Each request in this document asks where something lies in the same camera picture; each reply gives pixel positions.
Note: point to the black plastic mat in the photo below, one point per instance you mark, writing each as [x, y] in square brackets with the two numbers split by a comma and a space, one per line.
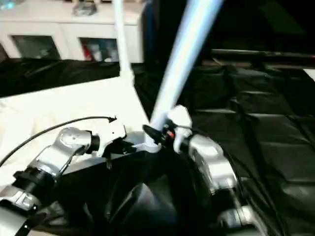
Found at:
[266, 123]

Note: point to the red carton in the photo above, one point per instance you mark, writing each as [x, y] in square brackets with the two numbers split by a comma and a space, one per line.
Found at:
[87, 50]

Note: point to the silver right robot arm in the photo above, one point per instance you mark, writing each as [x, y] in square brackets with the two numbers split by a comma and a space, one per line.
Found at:
[211, 162]

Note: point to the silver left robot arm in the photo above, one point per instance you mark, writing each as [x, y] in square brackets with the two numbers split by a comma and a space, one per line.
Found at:
[54, 152]

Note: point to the white cabinet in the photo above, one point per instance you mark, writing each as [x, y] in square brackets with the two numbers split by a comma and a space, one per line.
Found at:
[59, 24]

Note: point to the white plastic table leg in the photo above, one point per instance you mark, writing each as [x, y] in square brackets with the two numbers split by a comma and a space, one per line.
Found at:
[121, 34]
[184, 54]

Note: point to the white board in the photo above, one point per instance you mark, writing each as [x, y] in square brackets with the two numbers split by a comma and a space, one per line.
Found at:
[311, 73]

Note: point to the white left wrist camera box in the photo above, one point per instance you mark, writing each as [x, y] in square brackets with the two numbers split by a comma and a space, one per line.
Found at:
[112, 135]

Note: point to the shiny dark bundle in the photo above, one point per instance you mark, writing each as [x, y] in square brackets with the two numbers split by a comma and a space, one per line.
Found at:
[84, 7]

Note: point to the grey metal bar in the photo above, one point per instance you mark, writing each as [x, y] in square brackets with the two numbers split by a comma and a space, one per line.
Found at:
[266, 52]

